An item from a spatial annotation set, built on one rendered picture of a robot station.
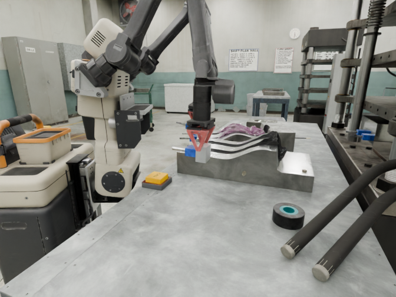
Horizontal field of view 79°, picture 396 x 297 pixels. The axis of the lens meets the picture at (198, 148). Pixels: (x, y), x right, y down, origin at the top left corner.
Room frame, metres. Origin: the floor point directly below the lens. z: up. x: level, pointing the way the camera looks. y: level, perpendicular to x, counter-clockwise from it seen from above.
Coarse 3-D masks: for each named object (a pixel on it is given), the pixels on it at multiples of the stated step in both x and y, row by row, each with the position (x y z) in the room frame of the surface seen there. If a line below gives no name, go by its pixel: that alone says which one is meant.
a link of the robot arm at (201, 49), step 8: (192, 0) 0.86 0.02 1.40; (200, 0) 0.85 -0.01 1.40; (192, 8) 0.85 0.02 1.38; (200, 8) 0.84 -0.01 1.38; (192, 16) 0.84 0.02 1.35; (200, 16) 0.83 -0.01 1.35; (192, 24) 0.83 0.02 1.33; (200, 24) 0.82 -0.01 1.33; (192, 32) 0.82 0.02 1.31; (200, 32) 0.81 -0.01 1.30; (208, 32) 0.82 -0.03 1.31; (192, 40) 0.81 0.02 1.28; (200, 40) 0.80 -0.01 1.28; (208, 40) 0.80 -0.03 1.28; (192, 48) 0.79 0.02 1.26; (200, 48) 0.78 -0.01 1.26; (208, 48) 0.78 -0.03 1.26; (200, 56) 0.78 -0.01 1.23; (208, 56) 0.77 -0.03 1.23; (208, 72) 0.75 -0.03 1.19
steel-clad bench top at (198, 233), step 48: (144, 192) 0.74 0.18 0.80; (192, 192) 0.74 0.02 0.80; (240, 192) 0.74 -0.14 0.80; (288, 192) 0.74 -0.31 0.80; (336, 192) 0.74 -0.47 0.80; (96, 240) 0.49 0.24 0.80; (144, 240) 0.49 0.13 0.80; (192, 240) 0.49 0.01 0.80; (240, 240) 0.49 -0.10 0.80; (336, 240) 0.49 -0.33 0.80; (0, 288) 0.36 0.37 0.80; (48, 288) 0.36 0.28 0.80; (96, 288) 0.36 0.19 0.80; (144, 288) 0.36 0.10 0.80; (192, 288) 0.36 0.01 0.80; (240, 288) 0.36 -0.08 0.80; (288, 288) 0.36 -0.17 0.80; (336, 288) 0.36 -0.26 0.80; (384, 288) 0.36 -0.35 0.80
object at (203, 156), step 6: (198, 144) 0.76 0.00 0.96; (204, 144) 0.77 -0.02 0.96; (210, 144) 0.78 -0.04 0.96; (180, 150) 0.79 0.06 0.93; (186, 150) 0.76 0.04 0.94; (192, 150) 0.76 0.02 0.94; (204, 150) 0.74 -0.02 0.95; (210, 150) 0.78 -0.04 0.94; (192, 156) 0.76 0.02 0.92; (198, 156) 0.74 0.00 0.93; (204, 156) 0.74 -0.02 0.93; (204, 162) 0.74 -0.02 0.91
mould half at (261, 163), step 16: (192, 144) 1.02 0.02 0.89; (192, 160) 0.89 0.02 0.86; (224, 160) 0.84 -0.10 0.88; (240, 160) 0.82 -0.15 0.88; (256, 160) 0.80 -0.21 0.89; (272, 160) 0.79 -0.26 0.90; (288, 160) 0.89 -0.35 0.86; (304, 160) 0.89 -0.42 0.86; (208, 176) 0.87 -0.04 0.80; (224, 176) 0.84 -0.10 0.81; (240, 176) 0.82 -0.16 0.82; (256, 176) 0.80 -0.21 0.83; (272, 176) 0.78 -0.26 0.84; (288, 176) 0.77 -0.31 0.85; (304, 176) 0.75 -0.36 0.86
